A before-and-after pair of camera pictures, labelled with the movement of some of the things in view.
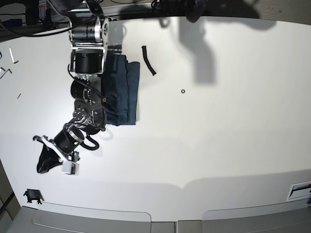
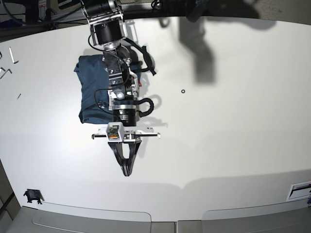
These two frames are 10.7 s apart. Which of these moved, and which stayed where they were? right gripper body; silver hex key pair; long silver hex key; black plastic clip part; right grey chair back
Moved: right gripper body
Stayed: long silver hex key; silver hex key pair; black plastic clip part; right grey chair back
